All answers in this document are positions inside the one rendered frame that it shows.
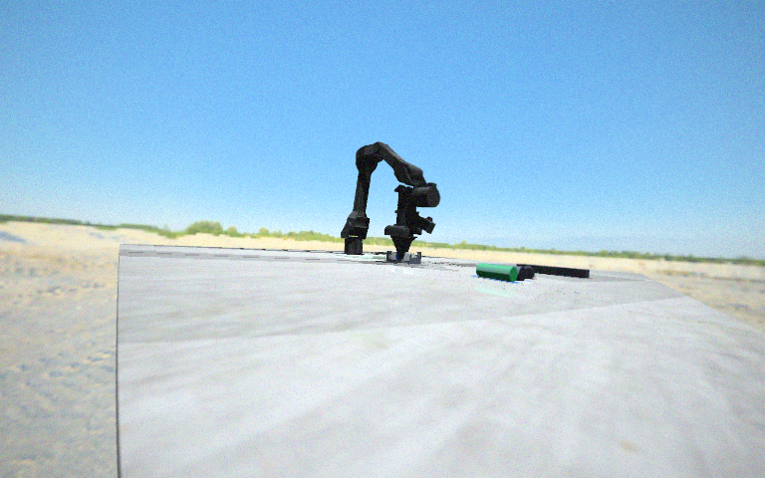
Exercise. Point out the black rectangular bar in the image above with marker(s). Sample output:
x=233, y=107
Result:
x=559, y=271

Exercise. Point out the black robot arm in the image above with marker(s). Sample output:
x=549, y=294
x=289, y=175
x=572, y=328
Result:
x=423, y=194

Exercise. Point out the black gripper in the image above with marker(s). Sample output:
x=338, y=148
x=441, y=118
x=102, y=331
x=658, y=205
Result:
x=401, y=233

